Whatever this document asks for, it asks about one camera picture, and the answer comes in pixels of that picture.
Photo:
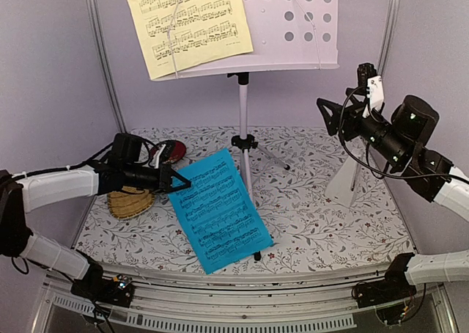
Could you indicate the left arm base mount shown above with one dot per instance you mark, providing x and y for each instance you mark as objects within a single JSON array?
[{"x": 117, "y": 291}]

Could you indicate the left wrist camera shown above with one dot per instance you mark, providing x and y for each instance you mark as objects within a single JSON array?
[{"x": 161, "y": 153}]

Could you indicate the right aluminium frame post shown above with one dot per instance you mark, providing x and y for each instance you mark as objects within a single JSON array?
[{"x": 389, "y": 29}]

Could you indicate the aluminium frame post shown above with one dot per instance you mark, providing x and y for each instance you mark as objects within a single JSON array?
[
  {"x": 96, "y": 25},
  {"x": 389, "y": 29}
]

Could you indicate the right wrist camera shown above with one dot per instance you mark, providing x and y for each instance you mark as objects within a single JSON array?
[{"x": 371, "y": 86}]

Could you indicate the white metronome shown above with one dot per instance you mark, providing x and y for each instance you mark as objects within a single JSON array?
[{"x": 343, "y": 187}]

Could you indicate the floral table mat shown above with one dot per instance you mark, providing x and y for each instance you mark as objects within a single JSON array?
[{"x": 311, "y": 232}]

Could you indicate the blue paper sheet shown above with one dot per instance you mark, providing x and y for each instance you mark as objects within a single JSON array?
[{"x": 217, "y": 214}]

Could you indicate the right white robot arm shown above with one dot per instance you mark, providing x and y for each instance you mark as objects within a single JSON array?
[{"x": 434, "y": 178}]

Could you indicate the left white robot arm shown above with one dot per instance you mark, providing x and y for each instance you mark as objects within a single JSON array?
[{"x": 27, "y": 191}]

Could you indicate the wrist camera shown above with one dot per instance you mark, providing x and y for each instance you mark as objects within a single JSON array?
[
  {"x": 371, "y": 86},
  {"x": 161, "y": 153}
]

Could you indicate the front aluminium rail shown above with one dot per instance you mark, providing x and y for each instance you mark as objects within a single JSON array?
[{"x": 167, "y": 301}]

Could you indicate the woven bamboo tray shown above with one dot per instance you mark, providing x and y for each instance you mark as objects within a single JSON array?
[{"x": 130, "y": 202}]

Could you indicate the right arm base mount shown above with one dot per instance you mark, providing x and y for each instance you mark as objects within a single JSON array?
[{"x": 393, "y": 292}]

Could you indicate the left aluminium frame post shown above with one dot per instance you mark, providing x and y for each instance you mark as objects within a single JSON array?
[{"x": 96, "y": 25}]

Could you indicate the yellow sheet music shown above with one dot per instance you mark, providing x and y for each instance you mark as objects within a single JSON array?
[{"x": 175, "y": 35}]

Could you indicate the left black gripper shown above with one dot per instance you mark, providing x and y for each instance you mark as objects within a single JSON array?
[{"x": 164, "y": 183}]

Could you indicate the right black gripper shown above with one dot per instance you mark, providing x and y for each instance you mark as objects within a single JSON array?
[{"x": 352, "y": 111}]

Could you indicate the red floral plate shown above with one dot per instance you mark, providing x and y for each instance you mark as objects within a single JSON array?
[{"x": 179, "y": 151}]

